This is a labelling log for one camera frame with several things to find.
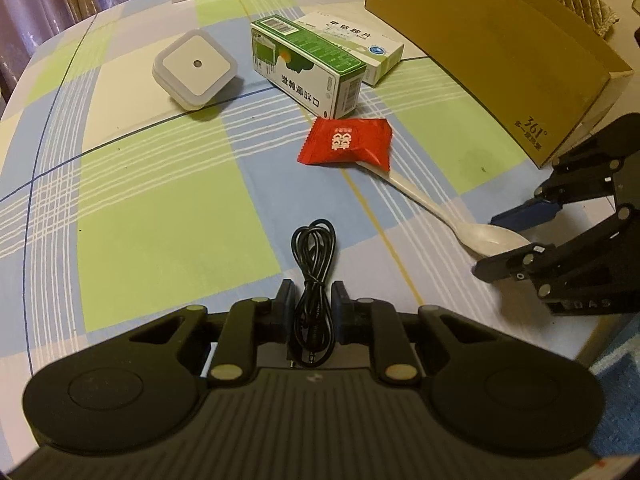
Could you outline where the brown cardboard box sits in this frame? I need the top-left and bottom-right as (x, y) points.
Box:
(364, 0), (635, 170)

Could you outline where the black cable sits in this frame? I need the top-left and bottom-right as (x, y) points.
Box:
(290, 218), (337, 368)

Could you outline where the white medicine box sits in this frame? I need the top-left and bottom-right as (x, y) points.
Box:
(292, 10), (405, 87)

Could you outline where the white square night light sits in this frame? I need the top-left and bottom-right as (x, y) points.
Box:
(151, 29), (238, 112)

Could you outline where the checked tablecloth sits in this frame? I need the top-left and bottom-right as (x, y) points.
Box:
(0, 0), (616, 401)

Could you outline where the white plastic spoon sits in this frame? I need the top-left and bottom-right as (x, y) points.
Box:
(357, 160), (532, 261)

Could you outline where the red candy packet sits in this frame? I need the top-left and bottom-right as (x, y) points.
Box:
(297, 116), (394, 168)

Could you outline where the green medicine box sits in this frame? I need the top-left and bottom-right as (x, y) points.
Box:
(250, 16), (368, 117)

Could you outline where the purple curtain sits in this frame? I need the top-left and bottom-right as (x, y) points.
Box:
(0, 0), (171, 101)

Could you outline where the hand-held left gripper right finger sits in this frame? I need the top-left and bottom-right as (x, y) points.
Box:
(331, 281), (496, 387)

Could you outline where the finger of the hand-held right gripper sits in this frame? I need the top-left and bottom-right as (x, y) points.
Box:
(472, 205), (632, 302)
(490, 152), (628, 228)

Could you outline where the blue chair seat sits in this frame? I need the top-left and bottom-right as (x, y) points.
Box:
(587, 312), (640, 461)

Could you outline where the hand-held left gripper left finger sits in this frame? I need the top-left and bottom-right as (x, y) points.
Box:
(130, 280), (296, 387)

